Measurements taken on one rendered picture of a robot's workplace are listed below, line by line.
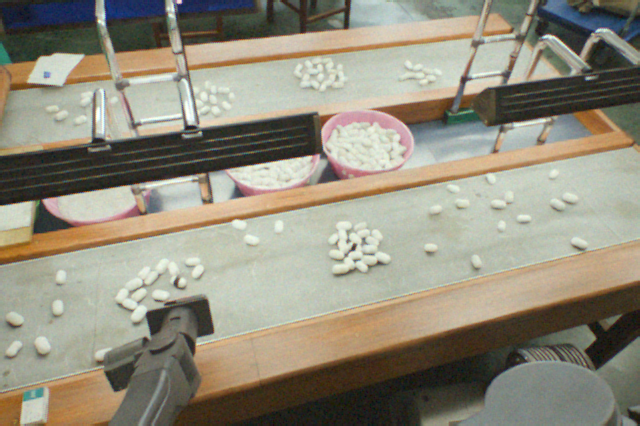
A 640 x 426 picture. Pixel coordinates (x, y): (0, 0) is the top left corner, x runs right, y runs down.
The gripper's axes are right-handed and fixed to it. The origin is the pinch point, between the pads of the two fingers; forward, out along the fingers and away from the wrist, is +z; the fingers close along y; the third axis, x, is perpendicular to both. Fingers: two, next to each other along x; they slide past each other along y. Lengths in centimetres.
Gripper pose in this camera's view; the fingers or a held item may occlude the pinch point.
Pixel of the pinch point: (184, 304)
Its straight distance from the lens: 92.9
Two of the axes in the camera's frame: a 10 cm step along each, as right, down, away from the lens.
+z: -2.2, -1.6, 9.6
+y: -9.7, 1.8, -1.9
